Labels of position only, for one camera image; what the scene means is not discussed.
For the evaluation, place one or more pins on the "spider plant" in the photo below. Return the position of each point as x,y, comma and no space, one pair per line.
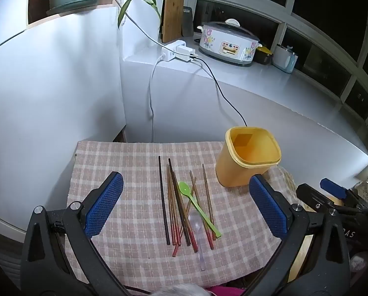
126,6

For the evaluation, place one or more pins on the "yellow plastic container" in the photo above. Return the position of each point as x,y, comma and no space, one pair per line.
233,172

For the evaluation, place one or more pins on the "black chopstick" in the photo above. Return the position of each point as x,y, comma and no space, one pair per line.
164,200

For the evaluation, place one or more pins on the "white charger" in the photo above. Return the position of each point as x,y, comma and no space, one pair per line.
185,54

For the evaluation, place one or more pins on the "white power strip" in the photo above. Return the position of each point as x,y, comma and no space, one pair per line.
168,54

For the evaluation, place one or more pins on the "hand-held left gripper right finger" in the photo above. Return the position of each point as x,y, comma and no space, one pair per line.
267,205

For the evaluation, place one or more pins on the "black pot with yellow lid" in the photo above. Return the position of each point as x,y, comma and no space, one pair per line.
262,56

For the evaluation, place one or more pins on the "dark grey cutting board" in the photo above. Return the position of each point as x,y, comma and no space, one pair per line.
187,21

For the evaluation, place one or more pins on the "floral white rice cooker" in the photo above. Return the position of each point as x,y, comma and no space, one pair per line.
227,46

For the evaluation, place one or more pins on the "person's right hand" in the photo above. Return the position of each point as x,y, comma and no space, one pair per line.
359,262

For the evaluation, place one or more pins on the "white lace cloth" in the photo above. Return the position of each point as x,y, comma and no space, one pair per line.
364,188

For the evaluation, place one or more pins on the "clear plastic spoon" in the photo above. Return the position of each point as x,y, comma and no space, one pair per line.
195,222

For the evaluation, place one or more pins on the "white window frame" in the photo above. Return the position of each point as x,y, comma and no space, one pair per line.
248,10

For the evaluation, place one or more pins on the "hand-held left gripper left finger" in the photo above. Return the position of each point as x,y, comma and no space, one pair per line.
105,203

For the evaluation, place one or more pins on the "beige woven cloth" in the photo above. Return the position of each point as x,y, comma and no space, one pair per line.
287,182

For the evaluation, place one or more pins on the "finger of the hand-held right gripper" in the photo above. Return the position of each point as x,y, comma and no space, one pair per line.
332,186
310,195

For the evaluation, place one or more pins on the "green plastic spoon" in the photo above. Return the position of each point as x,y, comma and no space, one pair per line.
184,188

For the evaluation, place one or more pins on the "grey fuzzy cloth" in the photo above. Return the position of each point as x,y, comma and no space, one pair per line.
177,290

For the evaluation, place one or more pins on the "wooden board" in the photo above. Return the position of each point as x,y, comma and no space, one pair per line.
173,12

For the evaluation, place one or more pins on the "pink checked cloth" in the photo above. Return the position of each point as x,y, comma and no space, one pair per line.
140,252

